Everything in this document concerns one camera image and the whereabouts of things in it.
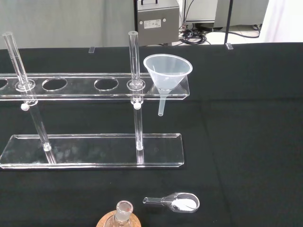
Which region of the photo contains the glass weighing funnel with powder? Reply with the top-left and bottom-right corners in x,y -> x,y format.
143,192 -> 200,213

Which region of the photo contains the round-bottom glass flask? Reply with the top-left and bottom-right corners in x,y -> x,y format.
104,200 -> 137,227

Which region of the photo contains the grey metal equipment box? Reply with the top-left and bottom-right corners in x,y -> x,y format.
134,0 -> 183,46

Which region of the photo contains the black bench cloth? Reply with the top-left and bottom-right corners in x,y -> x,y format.
0,42 -> 303,227

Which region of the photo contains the cork ring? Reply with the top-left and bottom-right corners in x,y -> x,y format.
96,210 -> 143,227

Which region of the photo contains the clear acrylic funnel stand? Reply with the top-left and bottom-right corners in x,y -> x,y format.
0,31 -> 191,170

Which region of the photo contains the black tripod leg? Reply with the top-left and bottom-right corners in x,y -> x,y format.
223,0 -> 234,45

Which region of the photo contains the black cable bundle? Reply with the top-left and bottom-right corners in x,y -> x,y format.
179,22 -> 261,45

